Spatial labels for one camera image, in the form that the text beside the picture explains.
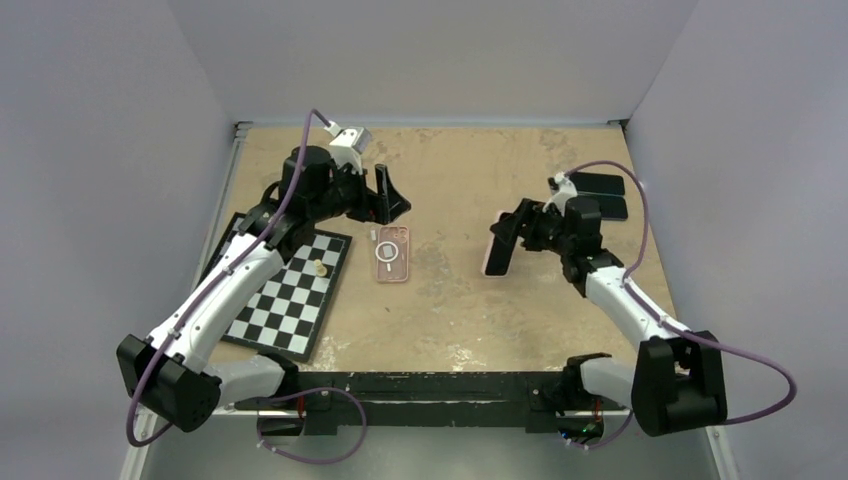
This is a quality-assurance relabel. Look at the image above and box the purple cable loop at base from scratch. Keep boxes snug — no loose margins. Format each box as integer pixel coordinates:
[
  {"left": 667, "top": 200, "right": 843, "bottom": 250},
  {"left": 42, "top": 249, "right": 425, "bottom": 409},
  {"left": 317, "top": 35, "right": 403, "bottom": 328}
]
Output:
[{"left": 256, "top": 392, "right": 366, "bottom": 466}]

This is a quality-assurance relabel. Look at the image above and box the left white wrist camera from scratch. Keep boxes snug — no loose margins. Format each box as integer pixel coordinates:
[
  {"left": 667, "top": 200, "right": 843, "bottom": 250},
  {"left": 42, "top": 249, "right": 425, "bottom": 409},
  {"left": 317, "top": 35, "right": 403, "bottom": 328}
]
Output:
[{"left": 324, "top": 121, "right": 373, "bottom": 175}]

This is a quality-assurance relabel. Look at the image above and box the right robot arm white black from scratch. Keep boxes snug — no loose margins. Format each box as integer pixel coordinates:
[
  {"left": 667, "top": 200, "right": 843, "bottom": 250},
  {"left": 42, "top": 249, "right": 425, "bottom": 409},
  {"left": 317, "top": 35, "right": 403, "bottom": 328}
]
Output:
[{"left": 490, "top": 196, "right": 728, "bottom": 437}]

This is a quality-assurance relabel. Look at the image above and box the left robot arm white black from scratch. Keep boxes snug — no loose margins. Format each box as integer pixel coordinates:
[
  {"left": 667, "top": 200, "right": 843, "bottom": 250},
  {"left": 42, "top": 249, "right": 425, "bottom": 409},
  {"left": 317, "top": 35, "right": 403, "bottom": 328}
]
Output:
[{"left": 116, "top": 146, "right": 412, "bottom": 435}]

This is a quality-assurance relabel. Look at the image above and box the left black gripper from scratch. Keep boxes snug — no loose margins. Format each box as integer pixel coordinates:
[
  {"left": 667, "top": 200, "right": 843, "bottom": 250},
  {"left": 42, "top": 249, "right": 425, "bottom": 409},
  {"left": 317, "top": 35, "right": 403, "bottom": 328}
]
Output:
[{"left": 308, "top": 157, "right": 409, "bottom": 225}]

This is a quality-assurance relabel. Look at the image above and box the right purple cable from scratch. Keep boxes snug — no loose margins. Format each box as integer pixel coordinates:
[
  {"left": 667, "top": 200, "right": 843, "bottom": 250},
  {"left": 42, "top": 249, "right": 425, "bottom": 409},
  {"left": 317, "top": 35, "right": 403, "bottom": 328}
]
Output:
[{"left": 563, "top": 160, "right": 798, "bottom": 425}]

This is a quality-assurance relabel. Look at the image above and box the clear magsafe phone case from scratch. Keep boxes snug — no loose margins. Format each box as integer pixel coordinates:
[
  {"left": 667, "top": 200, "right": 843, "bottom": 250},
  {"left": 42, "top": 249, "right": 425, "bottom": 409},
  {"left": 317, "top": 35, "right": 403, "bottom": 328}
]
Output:
[{"left": 369, "top": 225, "right": 407, "bottom": 280}]

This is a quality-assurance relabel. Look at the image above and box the aluminium frame rail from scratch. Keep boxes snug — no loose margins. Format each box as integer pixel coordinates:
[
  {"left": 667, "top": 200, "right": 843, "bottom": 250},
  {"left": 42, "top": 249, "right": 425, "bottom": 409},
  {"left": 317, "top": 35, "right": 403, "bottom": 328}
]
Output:
[{"left": 118, "top": 121, "right": 254, "bottom": 479}]

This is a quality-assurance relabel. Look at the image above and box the black white chessboard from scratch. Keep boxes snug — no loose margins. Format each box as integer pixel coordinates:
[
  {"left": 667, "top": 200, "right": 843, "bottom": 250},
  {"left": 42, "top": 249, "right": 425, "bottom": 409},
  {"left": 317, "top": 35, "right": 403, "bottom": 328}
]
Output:
[{"left": 222, "top": 230, "right": 352, "bottom": 362}]

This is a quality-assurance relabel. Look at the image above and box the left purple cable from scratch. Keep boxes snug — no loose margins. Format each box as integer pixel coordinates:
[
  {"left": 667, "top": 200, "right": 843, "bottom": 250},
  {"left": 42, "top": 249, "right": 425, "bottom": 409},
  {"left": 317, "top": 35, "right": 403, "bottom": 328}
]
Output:
[{"left": 125, "top": 109, "right": 339, "bottom": 448}]

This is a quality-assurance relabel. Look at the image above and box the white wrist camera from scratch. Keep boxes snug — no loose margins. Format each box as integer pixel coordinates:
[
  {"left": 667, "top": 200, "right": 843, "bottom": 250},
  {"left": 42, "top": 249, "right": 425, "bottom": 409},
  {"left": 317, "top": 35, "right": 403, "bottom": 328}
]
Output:
[
  {"left": 543, "top": 172, "right": 578, "bottom": 216},
  {"left": 324, "top": 121, "right": 373, "bottom": 175}
]

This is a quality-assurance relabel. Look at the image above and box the pink phone case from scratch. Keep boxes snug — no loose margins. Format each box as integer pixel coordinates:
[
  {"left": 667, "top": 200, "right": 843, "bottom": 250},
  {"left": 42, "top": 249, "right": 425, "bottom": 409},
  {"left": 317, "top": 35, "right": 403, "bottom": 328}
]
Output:
[{"left": 375, "top": 225, "right": 411, "bottom": 284}]

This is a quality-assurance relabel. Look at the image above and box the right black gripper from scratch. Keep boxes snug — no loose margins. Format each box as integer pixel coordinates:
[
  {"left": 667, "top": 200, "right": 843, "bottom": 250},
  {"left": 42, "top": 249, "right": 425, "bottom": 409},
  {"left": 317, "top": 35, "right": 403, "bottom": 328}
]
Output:
[{"left": 491, "top": 197, "right": 574, "bottom": 256}]

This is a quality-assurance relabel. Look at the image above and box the phone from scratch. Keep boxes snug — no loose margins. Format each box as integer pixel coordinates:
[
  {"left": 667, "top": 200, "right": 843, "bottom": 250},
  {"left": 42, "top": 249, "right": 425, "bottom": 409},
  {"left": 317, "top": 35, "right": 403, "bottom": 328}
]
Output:
[{"left": 481, "top": 210, "right": 518, "bottom": 278}]

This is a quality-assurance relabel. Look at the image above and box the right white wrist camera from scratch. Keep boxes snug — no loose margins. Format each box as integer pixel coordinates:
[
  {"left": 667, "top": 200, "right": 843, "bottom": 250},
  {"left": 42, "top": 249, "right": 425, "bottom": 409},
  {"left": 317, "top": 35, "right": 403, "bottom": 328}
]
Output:
[{"left": 543, "top": 172, "right": 578, "bottom": 216}]

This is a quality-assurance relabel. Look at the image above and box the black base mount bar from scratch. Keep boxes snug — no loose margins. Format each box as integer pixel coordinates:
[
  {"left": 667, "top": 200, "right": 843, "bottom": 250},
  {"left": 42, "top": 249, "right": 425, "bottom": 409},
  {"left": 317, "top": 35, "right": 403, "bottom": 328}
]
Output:
[{"left": 233, "top": 360, "right": 627, "bottom": 439}]

